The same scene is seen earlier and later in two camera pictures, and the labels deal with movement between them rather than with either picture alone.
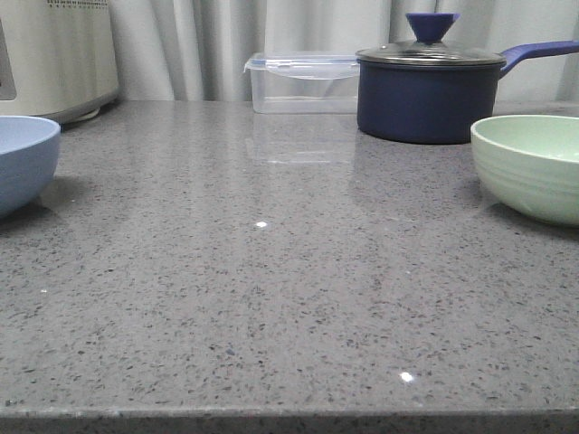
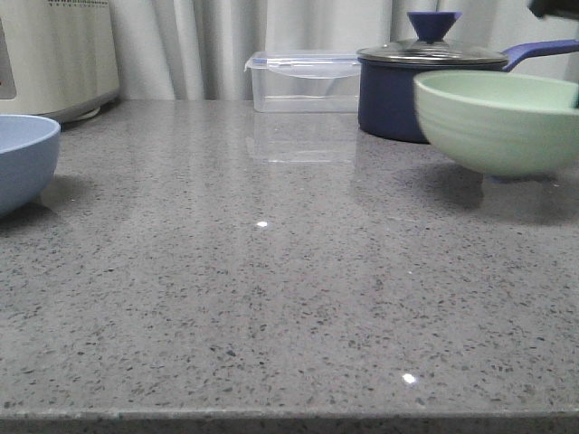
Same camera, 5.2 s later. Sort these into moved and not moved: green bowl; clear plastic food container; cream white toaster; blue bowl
Moved: green bowl
Not moved: cream white toaster; clear plastic food container; blue bowl
